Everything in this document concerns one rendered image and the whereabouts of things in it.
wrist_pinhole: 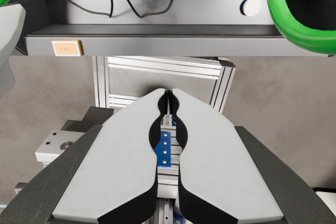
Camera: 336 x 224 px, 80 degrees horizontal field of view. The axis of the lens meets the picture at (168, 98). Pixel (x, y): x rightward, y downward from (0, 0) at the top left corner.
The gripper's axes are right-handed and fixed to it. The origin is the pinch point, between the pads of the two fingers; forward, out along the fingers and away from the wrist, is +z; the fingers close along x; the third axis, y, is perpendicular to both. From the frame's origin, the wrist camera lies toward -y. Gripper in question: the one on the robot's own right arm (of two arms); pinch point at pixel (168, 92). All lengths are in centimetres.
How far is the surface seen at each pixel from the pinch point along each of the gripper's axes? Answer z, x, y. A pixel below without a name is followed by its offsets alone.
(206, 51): 29.5, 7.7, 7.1
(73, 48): 28.3, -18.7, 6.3
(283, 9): 7.8, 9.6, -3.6
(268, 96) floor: 124, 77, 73
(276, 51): 29.5, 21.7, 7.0
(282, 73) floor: 124, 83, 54
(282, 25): 6.3, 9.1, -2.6
